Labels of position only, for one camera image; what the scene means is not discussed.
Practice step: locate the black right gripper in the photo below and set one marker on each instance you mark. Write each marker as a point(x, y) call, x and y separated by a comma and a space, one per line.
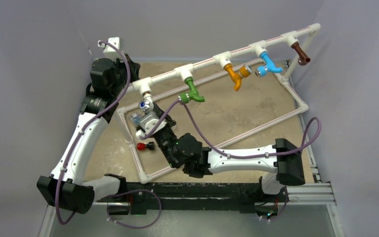
point(156, 110)

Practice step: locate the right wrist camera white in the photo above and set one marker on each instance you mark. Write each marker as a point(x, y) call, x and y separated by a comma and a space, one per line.
point(148, 125)

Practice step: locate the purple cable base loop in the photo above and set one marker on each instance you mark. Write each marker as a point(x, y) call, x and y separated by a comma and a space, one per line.
point(136, 208)

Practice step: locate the aluminium table frame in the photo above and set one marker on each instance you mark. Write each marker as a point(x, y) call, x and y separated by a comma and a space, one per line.
point(310, 212)

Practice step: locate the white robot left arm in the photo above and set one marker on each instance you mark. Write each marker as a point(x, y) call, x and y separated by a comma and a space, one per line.
point(66, 187)

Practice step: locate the small clear blue box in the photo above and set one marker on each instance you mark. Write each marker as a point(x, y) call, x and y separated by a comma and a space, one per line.
point(136, 118)

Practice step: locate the orange faucet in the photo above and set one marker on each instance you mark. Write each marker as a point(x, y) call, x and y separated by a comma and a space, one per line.
point(237, 77)

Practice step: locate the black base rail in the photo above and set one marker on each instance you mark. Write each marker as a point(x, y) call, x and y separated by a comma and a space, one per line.
point(245, 198)

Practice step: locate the white faucet chrome knob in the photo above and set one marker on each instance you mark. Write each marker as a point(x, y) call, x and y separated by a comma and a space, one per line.
point(146, 105)

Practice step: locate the white PVC pipe frame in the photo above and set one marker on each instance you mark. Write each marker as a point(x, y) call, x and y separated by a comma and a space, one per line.
point(228, 116)

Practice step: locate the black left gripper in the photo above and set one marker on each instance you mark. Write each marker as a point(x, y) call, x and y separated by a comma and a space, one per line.
point(134, 69)

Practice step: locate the blue faucet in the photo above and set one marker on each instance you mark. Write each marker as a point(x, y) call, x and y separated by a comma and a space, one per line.
point(268, 67)

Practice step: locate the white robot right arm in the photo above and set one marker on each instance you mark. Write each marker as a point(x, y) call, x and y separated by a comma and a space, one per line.
point(282, 161)

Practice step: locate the red black faucet handle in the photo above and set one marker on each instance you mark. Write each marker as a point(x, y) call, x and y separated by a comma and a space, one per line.
point(146, 146)

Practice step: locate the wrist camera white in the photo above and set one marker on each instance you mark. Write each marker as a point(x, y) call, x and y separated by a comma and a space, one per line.
point(148, 125)
point(111, 47)

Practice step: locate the brown faucet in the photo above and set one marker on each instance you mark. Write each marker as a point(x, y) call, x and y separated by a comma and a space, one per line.
point(303, 57)

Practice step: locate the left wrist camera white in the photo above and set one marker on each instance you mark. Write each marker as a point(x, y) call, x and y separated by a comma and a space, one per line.
point(111, 47)

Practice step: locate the green faucet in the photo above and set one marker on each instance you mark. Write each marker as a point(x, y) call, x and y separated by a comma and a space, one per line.
point(192, 94)

